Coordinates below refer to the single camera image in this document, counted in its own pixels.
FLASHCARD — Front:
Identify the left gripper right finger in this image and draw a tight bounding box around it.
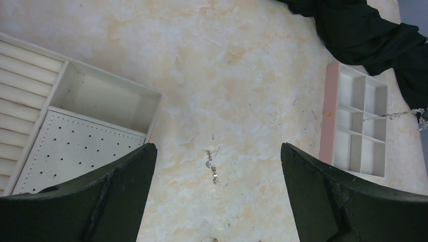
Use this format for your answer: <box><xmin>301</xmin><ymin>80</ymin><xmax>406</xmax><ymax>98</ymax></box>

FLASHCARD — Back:
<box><xmin>281</xmin><ymin>143</ymin><xmax>427</xmax><ymax>241</ymax></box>

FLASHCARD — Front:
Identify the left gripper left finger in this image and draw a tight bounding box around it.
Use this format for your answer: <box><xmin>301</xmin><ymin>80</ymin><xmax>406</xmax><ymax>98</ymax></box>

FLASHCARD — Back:
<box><xmin>1</xmin><ymin>143</ymin><xmax>157</xmax><ymax>241</ymax></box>

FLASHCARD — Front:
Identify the small silver earring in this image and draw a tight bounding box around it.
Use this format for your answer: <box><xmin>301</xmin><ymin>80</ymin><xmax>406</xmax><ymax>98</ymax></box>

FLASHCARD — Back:
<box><xmin>203</xmin><ymin>147</ymin><xmax>220</xmax><ymax>185</ymax></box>

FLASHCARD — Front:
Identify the silver chain necklace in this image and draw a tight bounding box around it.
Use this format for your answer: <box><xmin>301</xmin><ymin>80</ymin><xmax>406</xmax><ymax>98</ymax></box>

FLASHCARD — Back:
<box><xmin>362</xmin><ymin>107</ymin><xmax>428</xmax><ymax>132</ymax></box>

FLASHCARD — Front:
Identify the pink jewelry box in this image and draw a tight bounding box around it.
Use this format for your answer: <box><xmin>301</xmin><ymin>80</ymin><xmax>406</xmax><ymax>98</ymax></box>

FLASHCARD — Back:
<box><xmin>1</xmin><ymin>34</ymin><xmax>162</xmax><ymax>196</ymax></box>

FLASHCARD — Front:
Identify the beige divided tray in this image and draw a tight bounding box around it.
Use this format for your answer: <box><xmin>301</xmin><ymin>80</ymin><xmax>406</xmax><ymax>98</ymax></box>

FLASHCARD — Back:
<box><xmin>319</xmin><ymin>63</ymin><xmax>388</xmax><ymax>178</ymax></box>

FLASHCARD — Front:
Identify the black cloth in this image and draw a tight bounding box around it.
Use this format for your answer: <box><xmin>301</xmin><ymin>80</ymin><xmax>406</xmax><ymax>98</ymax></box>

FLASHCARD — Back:
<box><xmin>284</xmin><ymin>1</ymin><xmax>427</xmax><ymax>109</ymax></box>

